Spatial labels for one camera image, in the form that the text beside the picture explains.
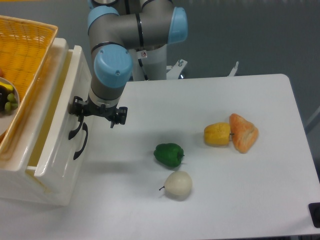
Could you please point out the yellow bell pepper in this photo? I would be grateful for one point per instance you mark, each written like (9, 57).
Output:
(217, 134)

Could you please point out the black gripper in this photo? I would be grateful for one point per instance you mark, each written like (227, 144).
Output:
(87, 108)

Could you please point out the green grapes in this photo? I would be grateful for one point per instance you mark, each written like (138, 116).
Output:
(11, 104)

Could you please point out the green bell pepper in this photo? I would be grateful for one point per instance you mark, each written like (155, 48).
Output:
(169, 154)

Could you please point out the orange bread piece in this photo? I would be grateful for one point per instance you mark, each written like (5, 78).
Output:
(244, 133)

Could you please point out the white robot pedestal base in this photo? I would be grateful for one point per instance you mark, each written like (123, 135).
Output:
(153, 63)

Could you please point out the white plate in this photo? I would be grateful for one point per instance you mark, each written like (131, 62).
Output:
(7, 118)

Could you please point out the yellow woven basket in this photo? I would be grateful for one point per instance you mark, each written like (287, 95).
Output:
(24, 47)

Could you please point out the black top drawer handle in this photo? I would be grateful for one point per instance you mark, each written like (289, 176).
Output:
(74, 132)

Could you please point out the white drawer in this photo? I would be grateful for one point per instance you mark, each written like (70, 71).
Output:
(51, 163)

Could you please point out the black bottom drawer handle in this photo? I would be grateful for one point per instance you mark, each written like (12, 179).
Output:
(85, 135)

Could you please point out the dark purple eggplant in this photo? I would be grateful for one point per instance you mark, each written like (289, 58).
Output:
(5, 90)

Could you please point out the black corner clamp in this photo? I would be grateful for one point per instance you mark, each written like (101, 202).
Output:
(314, 209)

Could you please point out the white pear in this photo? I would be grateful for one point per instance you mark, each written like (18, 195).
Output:
(178, 185)

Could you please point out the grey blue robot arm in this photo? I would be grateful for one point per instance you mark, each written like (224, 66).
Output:
(115, 27)

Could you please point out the white drawer cabinet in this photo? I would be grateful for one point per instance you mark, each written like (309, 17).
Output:
(15, 182)

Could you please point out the black drawer handle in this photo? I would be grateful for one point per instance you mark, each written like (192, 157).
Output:
(85, 135)
(74, 132)

